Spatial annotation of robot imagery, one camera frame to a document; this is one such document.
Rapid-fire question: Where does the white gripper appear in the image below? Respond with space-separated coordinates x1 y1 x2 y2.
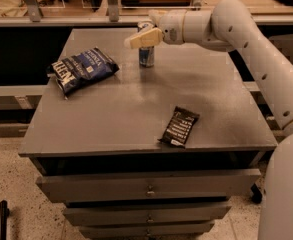
124 10 186 49

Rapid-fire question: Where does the silver blue redbull can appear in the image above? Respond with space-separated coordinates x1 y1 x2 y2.
137 20 156 68

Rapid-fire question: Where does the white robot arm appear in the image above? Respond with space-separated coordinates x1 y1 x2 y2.
124 0 293 240

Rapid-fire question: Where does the black rxbar chocolate bar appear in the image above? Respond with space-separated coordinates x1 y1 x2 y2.
159 106 200 148

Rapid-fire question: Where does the blue chip bag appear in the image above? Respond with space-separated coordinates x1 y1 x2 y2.
50 47 119 98

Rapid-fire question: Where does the grey metal railing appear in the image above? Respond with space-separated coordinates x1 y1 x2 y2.
0 0 293 28

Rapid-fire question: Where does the top grey drawer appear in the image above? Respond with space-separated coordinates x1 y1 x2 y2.
36 169 260 203

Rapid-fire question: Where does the grey drawer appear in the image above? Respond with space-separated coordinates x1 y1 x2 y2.
36 169 260 203
63 202 230 226
79 221 214 239

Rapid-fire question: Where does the middle grey drawer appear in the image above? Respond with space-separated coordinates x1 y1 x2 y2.
63 202 230 226

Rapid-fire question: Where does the black caster wheel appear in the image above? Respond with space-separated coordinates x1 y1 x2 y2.
251 184 263 204

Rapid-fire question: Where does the bottom grey drawer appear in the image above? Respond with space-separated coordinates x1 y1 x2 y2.
79 221 214 239

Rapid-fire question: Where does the black pole on floor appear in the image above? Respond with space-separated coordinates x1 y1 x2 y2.
0 200 10 240

